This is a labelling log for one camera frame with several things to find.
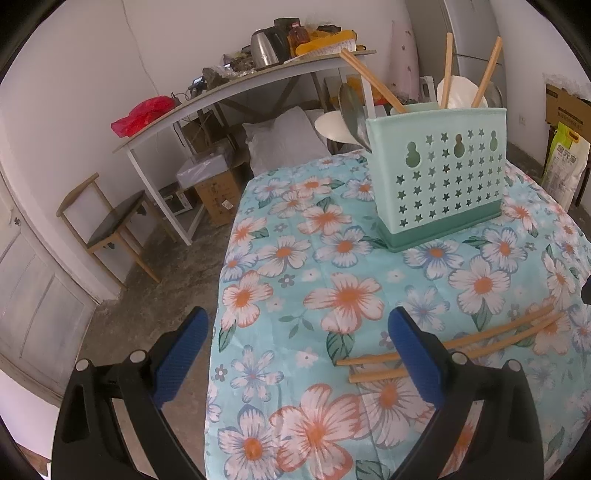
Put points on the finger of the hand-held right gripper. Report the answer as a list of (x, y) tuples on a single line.
[(587, 290)]

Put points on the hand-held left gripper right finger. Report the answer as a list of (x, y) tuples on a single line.
[(415, 360)]

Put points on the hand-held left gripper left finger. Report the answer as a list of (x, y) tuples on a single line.
[(182, 360)]

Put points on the wooden chopstick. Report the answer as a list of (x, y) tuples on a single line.
[(487, 69), (447, 69), (498, 326), (374, 81), (512, 336)]

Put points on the green star-perforated utensil holder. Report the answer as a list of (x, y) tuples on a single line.
[(438, 184)]

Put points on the white rice paddle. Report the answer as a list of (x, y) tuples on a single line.
[(459, 94)]

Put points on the floral blue quilt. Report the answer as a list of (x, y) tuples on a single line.
[(351, 300)]

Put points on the white and green rice bag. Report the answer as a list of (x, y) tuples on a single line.
[(565, 161)]

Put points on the wooden chair with dark seat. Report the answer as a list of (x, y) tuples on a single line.
[(111, 221)]

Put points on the white panel door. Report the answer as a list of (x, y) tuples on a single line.
[(37, 295)]

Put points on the small white appliance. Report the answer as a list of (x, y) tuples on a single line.
[(178, 201)]

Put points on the brown cardboard box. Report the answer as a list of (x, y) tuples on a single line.
[(221, 198)]

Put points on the open cardboard box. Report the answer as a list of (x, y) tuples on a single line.
[(565, 108)]

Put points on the plastic-covered white box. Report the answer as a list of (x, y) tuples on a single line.
[(203, 168)]

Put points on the grey white pillow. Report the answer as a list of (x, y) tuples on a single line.
[(286, 141)]

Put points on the red plastic bag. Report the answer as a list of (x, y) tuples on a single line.
[(141, 115)]

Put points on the white plastic stool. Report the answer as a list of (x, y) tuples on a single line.
[(427, 90)]

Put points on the white curved desk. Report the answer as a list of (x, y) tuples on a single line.
[(221, 92)]

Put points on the yellow plastic bag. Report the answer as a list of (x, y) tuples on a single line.
[(374, 92)]

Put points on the pink floral rolled mat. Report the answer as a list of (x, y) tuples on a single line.
[(405, 55)]

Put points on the steel electric kettle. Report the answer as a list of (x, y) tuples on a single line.
[(264, 48)]

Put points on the yellow bag with clutter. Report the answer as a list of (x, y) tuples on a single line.
[(328, 41)]

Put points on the amber bottle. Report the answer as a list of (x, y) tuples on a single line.
[(298, 37)]

